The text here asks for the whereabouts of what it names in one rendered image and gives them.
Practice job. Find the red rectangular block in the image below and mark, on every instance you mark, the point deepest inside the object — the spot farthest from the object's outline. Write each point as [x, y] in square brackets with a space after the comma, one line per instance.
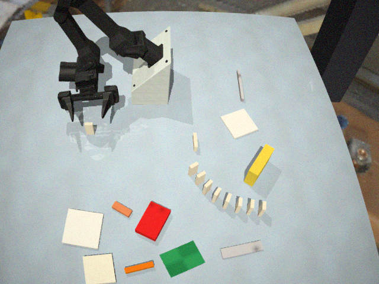
[152, 221]

